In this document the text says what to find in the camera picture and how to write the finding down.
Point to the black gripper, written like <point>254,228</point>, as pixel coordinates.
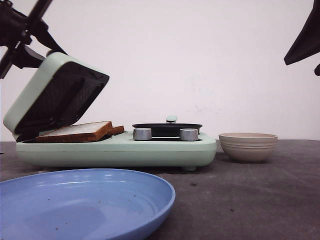
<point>16,27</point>
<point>307,42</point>

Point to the mint green breakfast maker lid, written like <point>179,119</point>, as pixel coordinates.
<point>59,93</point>

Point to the white bread slice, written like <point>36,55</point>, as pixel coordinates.
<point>80,133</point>
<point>117,130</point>

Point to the beige ribbed bowl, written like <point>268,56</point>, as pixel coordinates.
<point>248,147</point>

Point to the mint green breakfast maker base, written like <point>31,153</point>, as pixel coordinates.
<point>121,151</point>

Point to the silver left control knob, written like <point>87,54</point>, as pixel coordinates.
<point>142,134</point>

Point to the silver control knob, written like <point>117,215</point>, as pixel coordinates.
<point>188,134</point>
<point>142,134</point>

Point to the silver right control knob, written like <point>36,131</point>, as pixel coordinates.
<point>188,134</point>

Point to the black round frying pan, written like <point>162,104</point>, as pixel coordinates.
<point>168,129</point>

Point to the blue plastic plate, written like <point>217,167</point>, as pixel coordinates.
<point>84,204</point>

